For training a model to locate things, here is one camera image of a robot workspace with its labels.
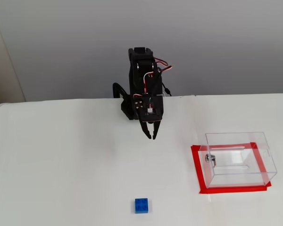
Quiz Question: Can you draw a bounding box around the blue lego brick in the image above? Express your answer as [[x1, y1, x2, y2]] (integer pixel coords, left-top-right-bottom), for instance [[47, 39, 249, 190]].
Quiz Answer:
[[134, 197, 150, 214]]

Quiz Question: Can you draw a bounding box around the black thin cable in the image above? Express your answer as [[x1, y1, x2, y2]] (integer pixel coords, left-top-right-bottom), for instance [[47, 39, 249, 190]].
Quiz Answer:
[[158, 67, 172, 97]]

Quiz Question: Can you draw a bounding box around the red tape frame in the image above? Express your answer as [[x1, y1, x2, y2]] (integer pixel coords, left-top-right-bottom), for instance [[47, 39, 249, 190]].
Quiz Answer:
[[190, 142, 272, 195]]

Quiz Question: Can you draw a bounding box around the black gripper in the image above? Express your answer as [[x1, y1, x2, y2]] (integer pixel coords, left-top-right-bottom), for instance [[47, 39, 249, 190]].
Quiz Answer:
[[133, 95, 162, 141]]

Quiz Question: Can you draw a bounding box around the black table clamp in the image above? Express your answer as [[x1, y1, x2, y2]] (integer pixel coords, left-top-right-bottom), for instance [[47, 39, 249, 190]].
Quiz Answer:
[[112, 82, 130, 102]]

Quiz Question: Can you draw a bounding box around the transparent plastic box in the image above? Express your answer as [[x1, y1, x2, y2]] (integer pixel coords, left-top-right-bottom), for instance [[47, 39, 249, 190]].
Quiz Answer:
[[198, 131, 278, 189]]

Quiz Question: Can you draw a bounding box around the red white servo wire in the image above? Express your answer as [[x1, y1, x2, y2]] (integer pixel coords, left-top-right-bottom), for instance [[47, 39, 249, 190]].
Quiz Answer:
[[133, 72, 156, 98], [154, 57, 173, 74]]

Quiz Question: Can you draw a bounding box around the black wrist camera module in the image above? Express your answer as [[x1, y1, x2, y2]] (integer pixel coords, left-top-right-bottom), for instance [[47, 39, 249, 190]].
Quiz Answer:
[[139, 95, 165, 124]]

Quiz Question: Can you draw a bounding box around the silver lock cylinder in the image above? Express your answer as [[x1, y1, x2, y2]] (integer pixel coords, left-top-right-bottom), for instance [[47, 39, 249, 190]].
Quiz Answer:
[[204, 154, 218, 167]]

